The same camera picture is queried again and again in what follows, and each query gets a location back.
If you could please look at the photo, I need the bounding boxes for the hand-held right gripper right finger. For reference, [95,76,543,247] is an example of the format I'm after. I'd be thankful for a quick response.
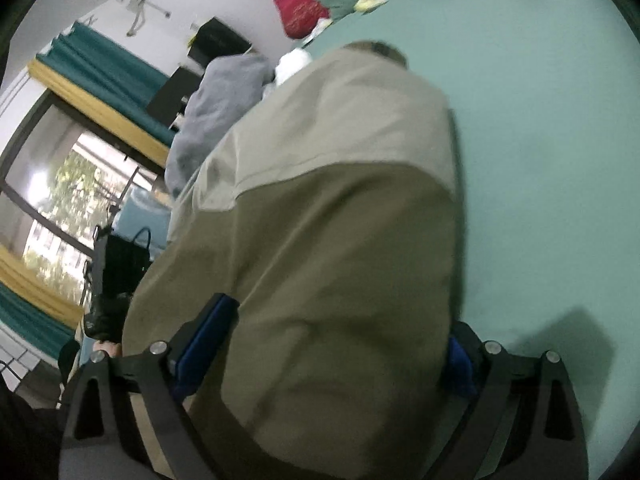
[425,321,588,480]

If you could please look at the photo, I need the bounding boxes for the black monitor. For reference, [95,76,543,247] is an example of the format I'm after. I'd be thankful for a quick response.
[145,66,203,123]

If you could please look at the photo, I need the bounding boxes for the black computer tower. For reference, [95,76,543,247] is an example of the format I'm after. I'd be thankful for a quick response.
[187,16,251,68]

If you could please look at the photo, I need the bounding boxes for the olive green jacket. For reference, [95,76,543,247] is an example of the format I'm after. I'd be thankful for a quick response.
[121,40,468,480]

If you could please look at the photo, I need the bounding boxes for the bed with green sheet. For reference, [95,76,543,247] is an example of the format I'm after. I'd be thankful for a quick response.
[165,0,640,480]

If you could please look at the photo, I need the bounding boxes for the window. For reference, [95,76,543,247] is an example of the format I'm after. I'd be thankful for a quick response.
[0,90,166,306]

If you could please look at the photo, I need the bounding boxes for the teal curtain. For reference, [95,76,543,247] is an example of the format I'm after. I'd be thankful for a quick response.
[37,22,178,146]
[0,285,77,362]

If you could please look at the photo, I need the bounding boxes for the grey blanket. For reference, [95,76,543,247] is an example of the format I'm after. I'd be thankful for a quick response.
[165,52,276,198]

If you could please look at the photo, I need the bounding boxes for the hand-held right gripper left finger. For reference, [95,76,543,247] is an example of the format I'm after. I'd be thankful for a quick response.
[59,292,241,480]

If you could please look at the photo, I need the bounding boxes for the light blue dinosaur print cloth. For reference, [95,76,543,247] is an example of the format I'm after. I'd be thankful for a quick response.
[120,187,173,261]

